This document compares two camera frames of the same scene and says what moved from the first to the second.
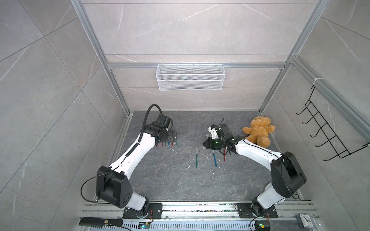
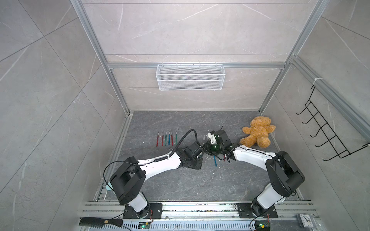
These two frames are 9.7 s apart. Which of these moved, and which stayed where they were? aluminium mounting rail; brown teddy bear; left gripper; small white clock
Moved: left gripper
Stayed: brown teddy bear; aluminium mounting rail; small white clock
